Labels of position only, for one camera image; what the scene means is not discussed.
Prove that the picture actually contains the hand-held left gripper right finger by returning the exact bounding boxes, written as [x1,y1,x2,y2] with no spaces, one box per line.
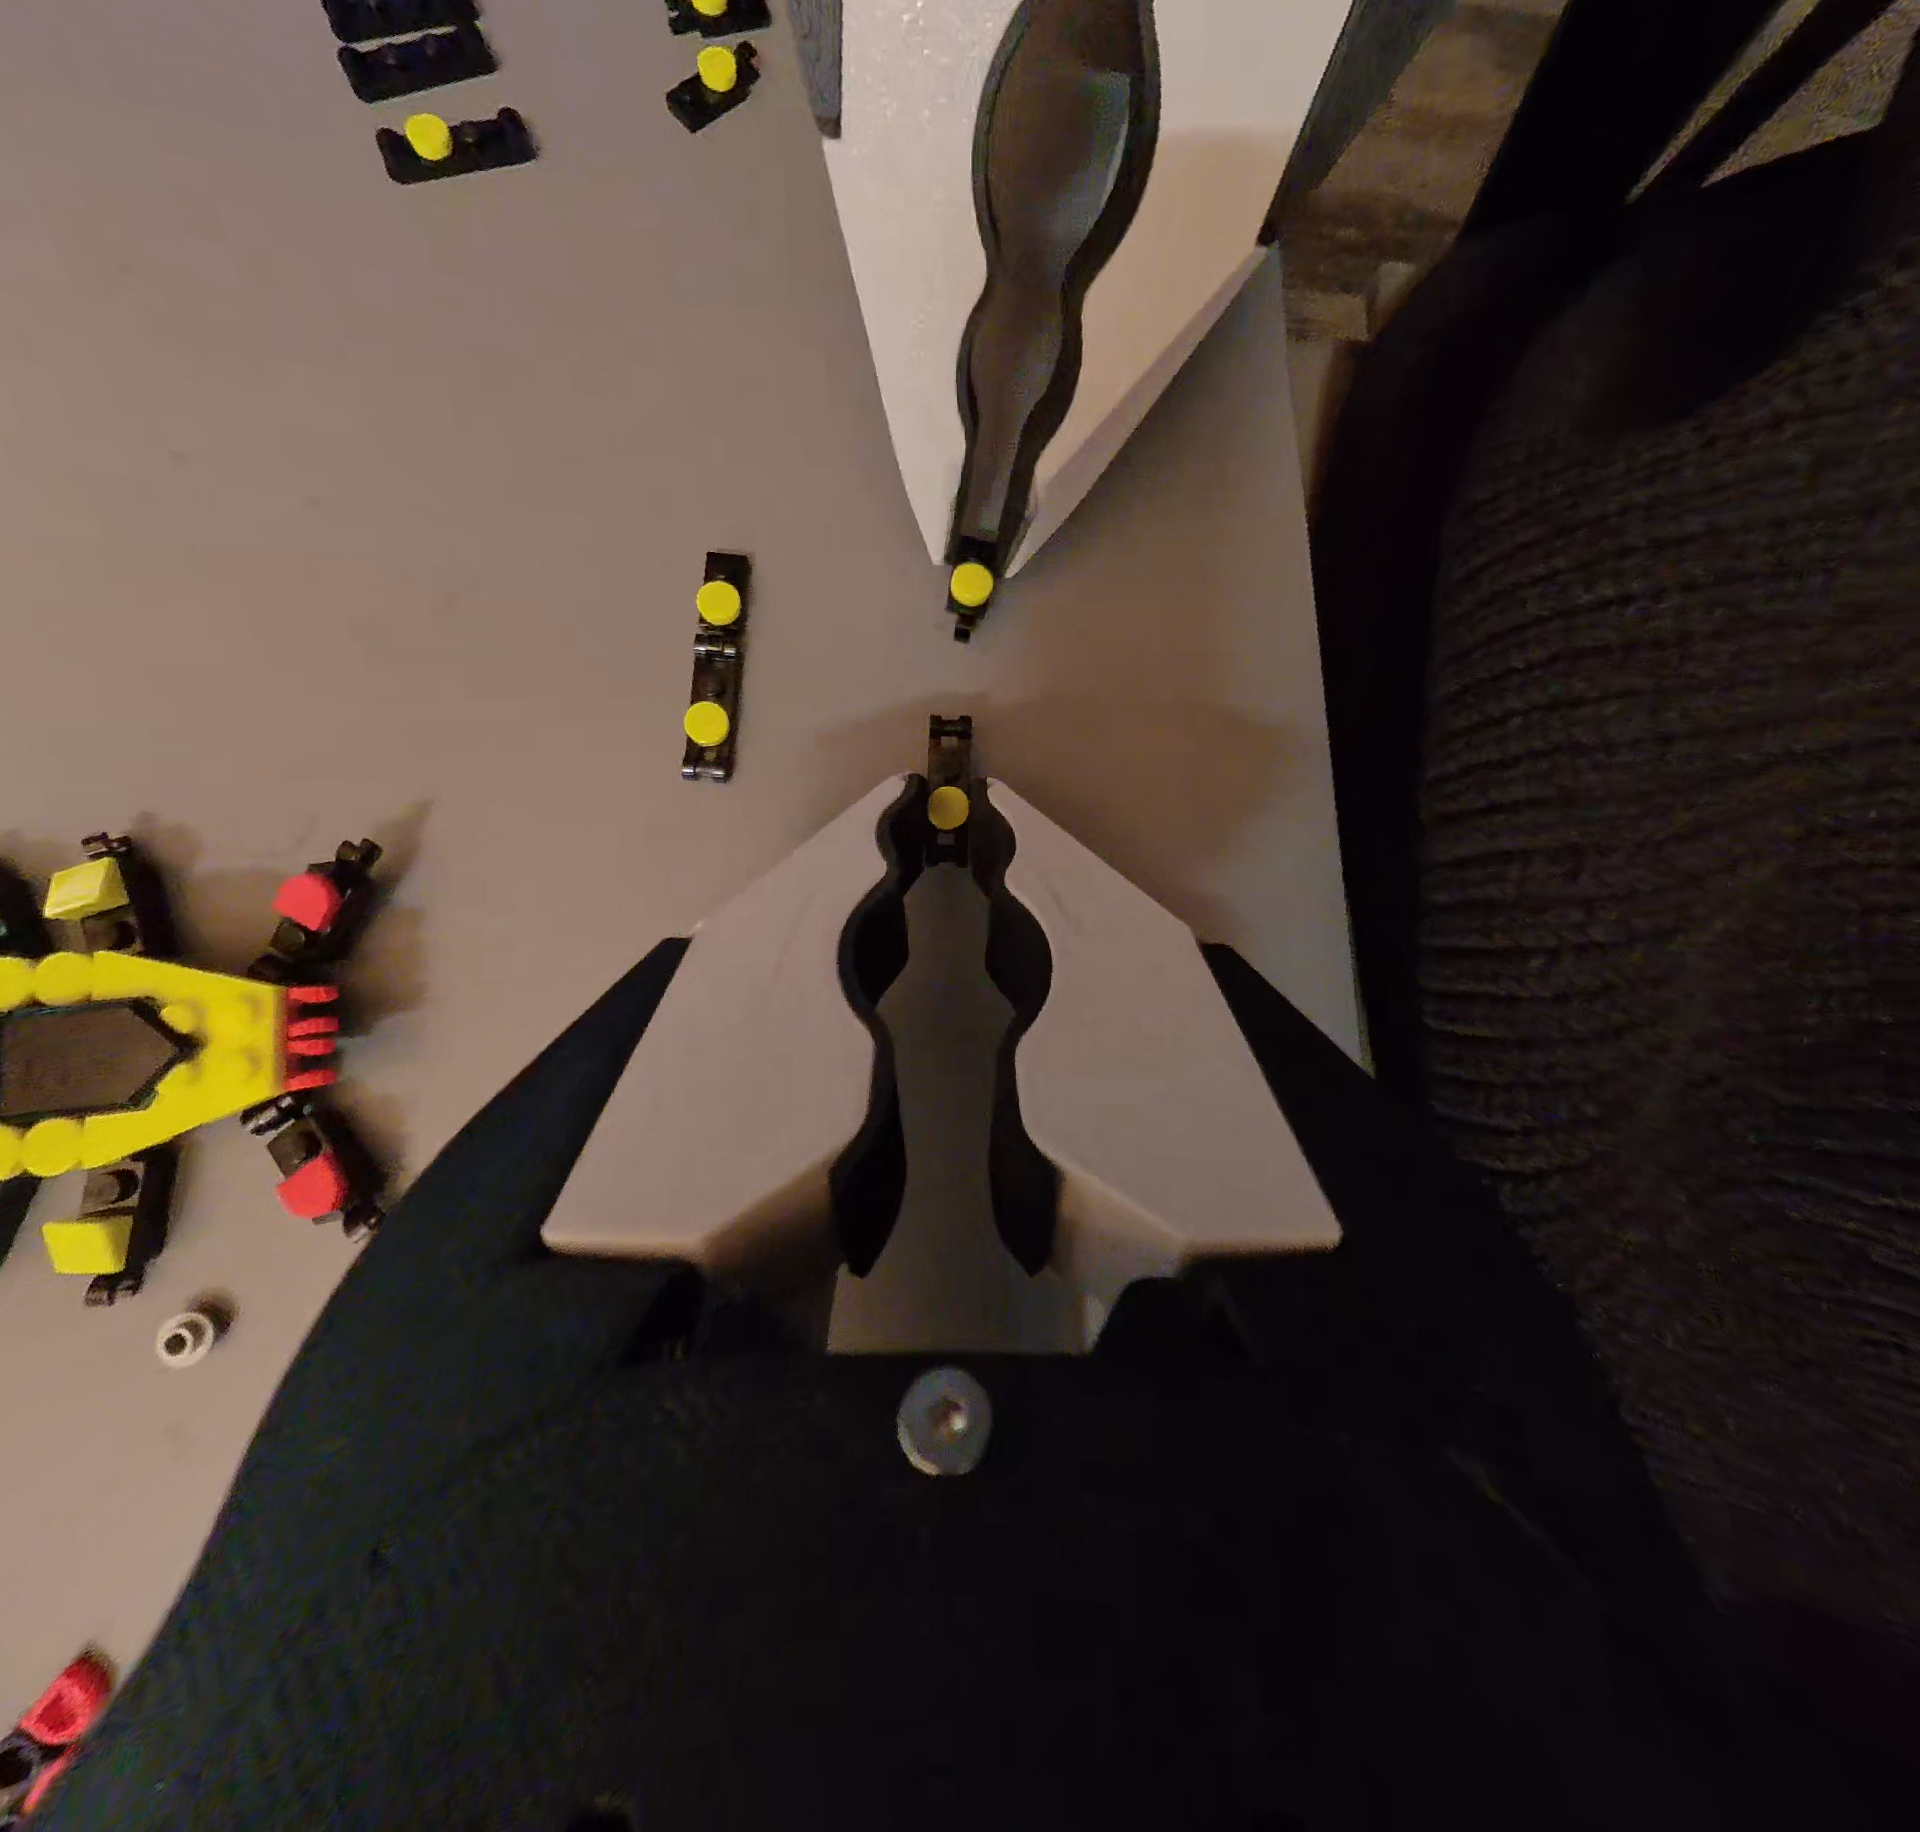
[980,778,1342,1282]

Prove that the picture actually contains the person's dark clothing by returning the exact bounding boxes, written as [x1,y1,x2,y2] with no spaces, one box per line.
[1321,182,1920,1715]

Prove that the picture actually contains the yellow red lego model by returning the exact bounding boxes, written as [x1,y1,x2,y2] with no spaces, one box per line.
[0,834,393,1310]

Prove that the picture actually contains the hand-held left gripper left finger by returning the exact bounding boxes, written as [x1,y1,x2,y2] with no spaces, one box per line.
[540,771,919,1285]

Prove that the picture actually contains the pile of loose lego pieces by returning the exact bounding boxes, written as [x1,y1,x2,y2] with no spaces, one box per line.
[0,1652,120,1826]

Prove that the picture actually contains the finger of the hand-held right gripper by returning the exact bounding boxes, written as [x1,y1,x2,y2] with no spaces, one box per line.
[1017,0,1508,577]
[765,0,1054,574]

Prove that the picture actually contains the joined black yellow-stud lego pieces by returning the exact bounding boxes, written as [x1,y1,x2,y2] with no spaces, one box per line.
[680,554,753,787]

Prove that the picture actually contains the black lego plate yellow stud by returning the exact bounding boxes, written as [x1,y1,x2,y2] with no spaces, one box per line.
[376,108,540,187]

